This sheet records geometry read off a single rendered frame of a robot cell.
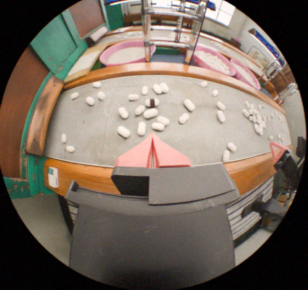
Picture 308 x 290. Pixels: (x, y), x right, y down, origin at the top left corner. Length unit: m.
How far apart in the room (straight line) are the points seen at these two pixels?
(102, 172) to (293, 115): 4.98
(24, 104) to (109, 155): 0.38
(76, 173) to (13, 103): 0.34
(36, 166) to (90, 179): 0.27
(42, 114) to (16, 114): 0.12
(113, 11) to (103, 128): 2.79
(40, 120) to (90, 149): 0.23
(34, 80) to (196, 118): 0.59
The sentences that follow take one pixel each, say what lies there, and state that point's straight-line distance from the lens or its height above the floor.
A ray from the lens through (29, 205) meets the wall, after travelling 1.45.
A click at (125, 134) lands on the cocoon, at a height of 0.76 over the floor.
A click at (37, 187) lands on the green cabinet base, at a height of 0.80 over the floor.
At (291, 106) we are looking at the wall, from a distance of 4.90.
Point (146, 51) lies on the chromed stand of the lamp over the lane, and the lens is 0.38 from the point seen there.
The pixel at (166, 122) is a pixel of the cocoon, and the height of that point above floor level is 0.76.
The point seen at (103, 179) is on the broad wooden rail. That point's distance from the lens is 0.25.
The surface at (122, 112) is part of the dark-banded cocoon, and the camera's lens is 0.26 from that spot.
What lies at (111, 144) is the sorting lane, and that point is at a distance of 0.26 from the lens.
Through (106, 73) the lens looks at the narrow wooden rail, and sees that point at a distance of 0.40.
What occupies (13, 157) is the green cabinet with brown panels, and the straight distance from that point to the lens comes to 0.44.
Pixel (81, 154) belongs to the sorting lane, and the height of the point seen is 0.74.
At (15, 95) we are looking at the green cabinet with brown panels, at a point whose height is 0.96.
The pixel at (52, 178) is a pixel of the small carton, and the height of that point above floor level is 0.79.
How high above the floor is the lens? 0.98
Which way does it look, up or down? 76 degrees down
